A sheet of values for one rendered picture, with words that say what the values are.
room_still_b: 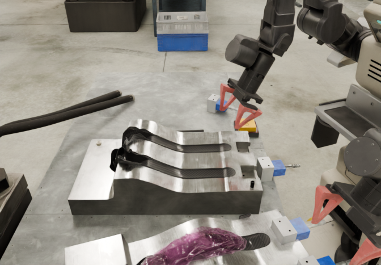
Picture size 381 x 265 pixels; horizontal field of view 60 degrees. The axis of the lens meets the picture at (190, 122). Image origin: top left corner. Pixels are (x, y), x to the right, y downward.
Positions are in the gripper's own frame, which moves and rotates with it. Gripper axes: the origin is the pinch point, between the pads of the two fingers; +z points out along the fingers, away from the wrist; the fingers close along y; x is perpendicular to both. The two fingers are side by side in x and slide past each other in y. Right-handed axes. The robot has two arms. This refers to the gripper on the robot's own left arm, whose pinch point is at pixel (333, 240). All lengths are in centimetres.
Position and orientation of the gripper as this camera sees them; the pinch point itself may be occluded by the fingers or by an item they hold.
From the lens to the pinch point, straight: 67.3
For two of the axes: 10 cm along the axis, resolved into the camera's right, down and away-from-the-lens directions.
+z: -4.3, 8.2, 3.7
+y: 3.3, 5.2, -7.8
